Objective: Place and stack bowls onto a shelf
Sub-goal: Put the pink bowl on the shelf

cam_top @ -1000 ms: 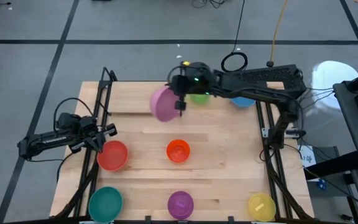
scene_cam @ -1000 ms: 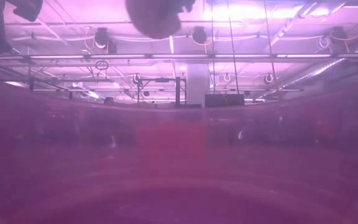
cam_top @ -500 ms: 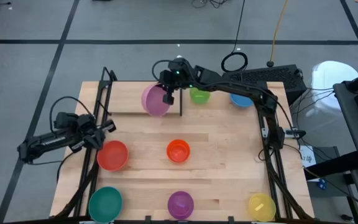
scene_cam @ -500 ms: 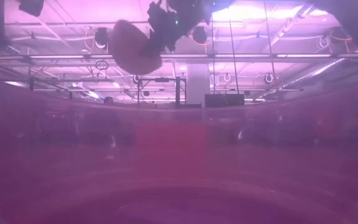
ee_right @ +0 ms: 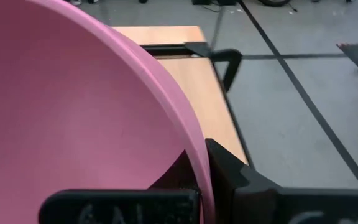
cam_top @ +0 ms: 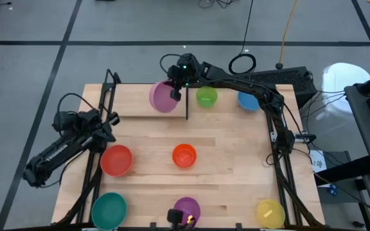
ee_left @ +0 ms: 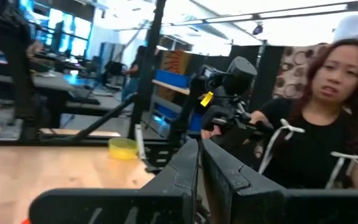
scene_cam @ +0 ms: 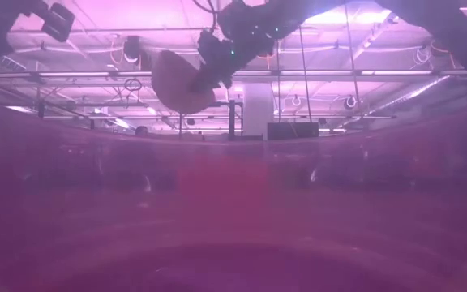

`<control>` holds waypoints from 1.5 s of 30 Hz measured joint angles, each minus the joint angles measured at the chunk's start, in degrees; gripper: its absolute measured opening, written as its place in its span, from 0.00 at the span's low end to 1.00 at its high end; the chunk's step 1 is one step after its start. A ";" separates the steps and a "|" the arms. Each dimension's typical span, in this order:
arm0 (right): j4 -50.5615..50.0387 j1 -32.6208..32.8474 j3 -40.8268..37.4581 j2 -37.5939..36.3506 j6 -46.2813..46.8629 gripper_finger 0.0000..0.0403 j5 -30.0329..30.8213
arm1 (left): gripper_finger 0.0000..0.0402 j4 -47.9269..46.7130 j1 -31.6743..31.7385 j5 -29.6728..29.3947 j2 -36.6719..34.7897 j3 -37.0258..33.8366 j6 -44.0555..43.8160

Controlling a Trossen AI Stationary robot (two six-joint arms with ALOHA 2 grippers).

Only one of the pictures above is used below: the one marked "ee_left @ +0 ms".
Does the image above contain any white upright bar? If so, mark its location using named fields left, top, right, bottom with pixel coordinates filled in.
left=134, top=123, right=147, bottom=161

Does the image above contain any wooden shelf rack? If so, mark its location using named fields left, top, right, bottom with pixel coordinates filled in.
left=146, top=49, right=204, bottom=138

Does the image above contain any yellow tag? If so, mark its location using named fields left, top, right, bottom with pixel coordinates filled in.
left=200, top=91, right=214, bottom=108

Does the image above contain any circle patterned partition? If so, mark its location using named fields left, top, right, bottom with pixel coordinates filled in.
left=272, top=43, right=329, bottom=100

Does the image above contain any black office desk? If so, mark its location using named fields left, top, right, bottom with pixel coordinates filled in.
left=0, top=70, right=127, bottom=131

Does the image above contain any yellow translucent plastic bowl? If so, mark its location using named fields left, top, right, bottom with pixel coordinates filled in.
left=108, top=137, right=139, bottom=161

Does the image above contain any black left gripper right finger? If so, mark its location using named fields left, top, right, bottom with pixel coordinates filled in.
left=201, top=138, right=358, bottom=224

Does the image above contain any black keyboard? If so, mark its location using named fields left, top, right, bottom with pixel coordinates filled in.
left=67, top=86, right=101, bottom=105

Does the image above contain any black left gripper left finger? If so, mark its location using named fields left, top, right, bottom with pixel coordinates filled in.
left=29, top=138, right=200, bottom=224

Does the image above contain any person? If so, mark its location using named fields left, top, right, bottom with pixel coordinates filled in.
left=121, top=45, right=149, bottom=102
left=200, top=39, right=358, bottom=190

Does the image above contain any wooden bench top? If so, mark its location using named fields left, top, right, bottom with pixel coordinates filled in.
left=39, top=127, right=122, bottom=138

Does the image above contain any blue storage bin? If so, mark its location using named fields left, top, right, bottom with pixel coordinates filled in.
left=155, top=68, right=191, bottom=88

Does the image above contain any black partition panel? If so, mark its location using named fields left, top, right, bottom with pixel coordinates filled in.
left=228, top=45, right=285, bottom=110

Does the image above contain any white strap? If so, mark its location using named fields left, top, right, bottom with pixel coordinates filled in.
left=257, top=118, right=306, bottom=175
left=324, top=151, right=358, bottom=190

